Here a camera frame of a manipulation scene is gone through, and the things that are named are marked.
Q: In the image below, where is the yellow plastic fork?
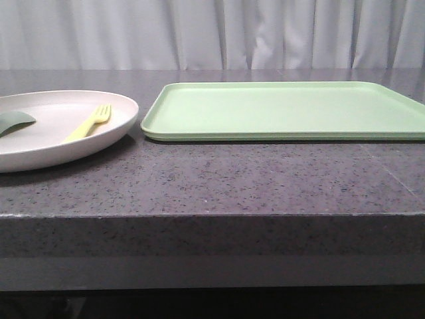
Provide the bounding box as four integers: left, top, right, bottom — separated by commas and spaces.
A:
63, 104, 112, 143

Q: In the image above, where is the beige round plate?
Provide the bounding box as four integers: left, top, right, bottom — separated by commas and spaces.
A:
1, 90, 139, 173

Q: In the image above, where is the light green tray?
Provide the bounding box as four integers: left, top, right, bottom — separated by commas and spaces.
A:
141, 81, 424, 142

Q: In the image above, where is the white curtain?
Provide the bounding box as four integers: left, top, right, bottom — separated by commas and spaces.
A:
1, 1, 424, 70

